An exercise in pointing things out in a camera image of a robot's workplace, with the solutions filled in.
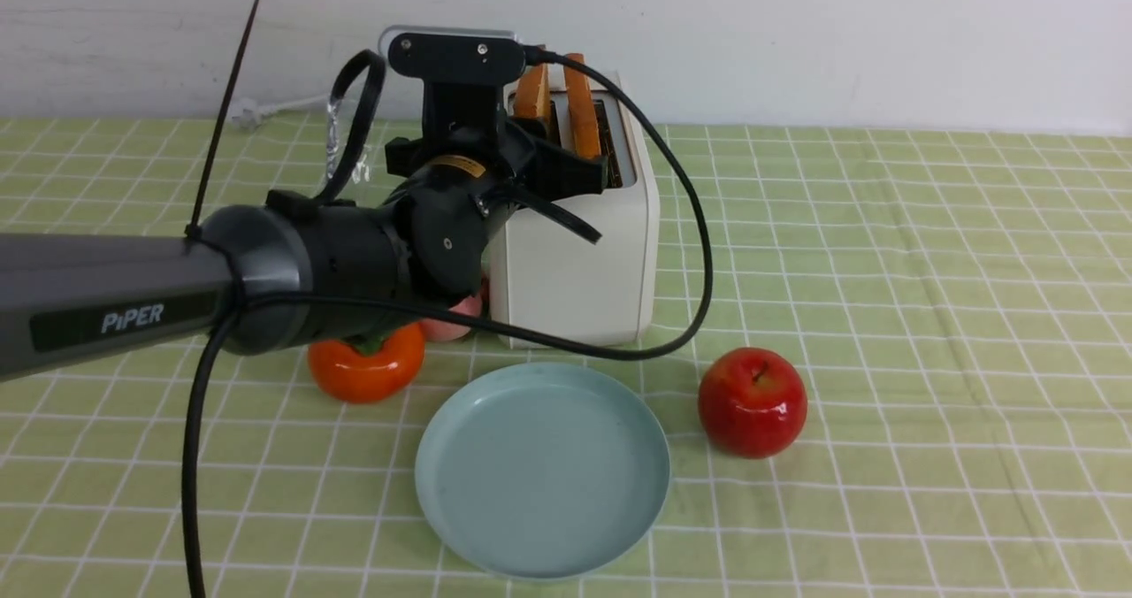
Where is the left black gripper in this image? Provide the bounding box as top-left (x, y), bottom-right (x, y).
top-left (385, 83), bottom-right (609, 202)

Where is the toast slice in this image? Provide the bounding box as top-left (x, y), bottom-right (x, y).
top-left (513, 65), bottom-right (554, 126)
top-left (561, 53), bottom-right (603, 160)

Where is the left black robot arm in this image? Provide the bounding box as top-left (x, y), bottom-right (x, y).
top-left (1, 116), bottom-right (609, 381)

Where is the white two-slot toaster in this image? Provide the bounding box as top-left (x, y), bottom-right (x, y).
top-left (486, 82), bottom-right (662, 347)

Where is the pink peach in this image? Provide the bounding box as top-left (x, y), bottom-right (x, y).
top-left (419, 275), bottom-right (489, 343)

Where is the orange persimmon with green leaf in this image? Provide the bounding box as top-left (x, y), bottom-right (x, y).
top-left (307, 323), bottom-right (427, 404)

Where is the light blue plate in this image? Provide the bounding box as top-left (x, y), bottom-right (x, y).
top-left (414, 364), bottom-right (674, 583)

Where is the red apple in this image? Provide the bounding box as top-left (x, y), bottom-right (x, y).
top-left (697, 347), bottom-right (809, 460)

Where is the green checkered tablecloth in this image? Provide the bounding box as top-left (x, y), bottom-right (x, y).
top-left (1, 119), bottom-right (1131, 597)

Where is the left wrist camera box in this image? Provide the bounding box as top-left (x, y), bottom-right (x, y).
top-left (379, 25), bottom-right (528, 87)

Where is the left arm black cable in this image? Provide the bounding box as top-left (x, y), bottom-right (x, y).
top-left (180, 48), bottom-right (715, 598)

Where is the white power cable with plug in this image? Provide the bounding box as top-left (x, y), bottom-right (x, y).
top-left (228, 92), bottom-right (333, 133)

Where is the black cable tie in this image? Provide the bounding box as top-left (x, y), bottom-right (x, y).
top-left (183, 0), bottom-right (260, 240)

